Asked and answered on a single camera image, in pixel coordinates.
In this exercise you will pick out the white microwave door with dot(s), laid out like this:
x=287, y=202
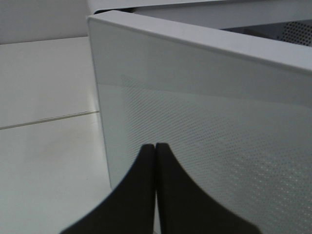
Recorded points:
x=235, y=109

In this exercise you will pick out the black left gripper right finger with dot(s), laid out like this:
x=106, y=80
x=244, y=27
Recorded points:
x=184, y=208

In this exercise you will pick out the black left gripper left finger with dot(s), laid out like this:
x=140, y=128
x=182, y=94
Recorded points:
x=130, y=207

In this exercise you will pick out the white microwave oven body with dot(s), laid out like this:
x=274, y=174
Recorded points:
x=283, y=20

